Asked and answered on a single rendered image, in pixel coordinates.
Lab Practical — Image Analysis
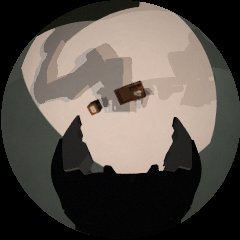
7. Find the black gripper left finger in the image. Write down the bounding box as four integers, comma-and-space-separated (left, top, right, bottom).
51, 115, 94, 211

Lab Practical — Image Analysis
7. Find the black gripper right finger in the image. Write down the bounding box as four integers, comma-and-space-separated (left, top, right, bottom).
163, 117, 202, 206

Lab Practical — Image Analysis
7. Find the brown wooden cube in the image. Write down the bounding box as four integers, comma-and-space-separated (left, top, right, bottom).
87, 99, 102, 115
129, 84, 145, 101

